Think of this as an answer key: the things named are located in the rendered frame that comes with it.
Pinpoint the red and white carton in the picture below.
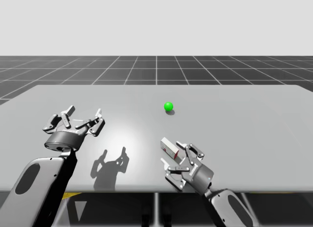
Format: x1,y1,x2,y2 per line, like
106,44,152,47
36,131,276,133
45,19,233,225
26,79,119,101
160,136,179,159

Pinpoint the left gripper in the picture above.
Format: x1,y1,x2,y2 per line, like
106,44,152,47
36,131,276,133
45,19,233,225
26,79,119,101
42,105,106,153

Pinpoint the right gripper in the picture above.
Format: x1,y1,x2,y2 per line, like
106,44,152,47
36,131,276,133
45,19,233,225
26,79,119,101
160,140,215,196

